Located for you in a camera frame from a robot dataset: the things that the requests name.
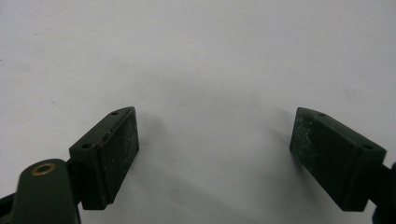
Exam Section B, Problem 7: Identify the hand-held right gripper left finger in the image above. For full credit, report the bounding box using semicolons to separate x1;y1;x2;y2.
68;105;140;211

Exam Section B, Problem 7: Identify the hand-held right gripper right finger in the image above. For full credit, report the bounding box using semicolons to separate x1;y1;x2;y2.
289;106;388;213

